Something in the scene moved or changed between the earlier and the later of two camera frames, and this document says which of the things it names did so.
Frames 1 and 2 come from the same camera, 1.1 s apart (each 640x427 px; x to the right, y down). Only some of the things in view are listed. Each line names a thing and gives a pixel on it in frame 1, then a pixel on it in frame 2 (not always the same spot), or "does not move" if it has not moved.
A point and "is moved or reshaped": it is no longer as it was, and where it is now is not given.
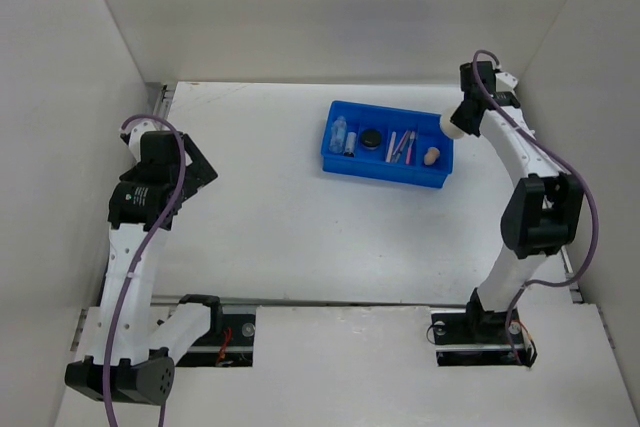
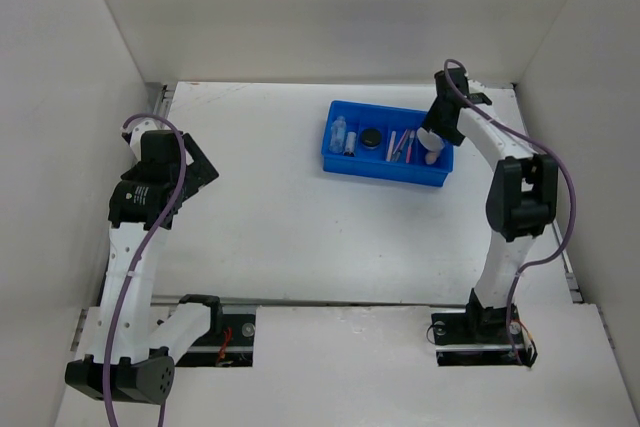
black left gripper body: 198,173 does not move
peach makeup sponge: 431,155 does not move
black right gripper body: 464,124 → 443,128
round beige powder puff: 446,125 is moved or reshaped
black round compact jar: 370,137 does not move
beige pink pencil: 388,157 does not move
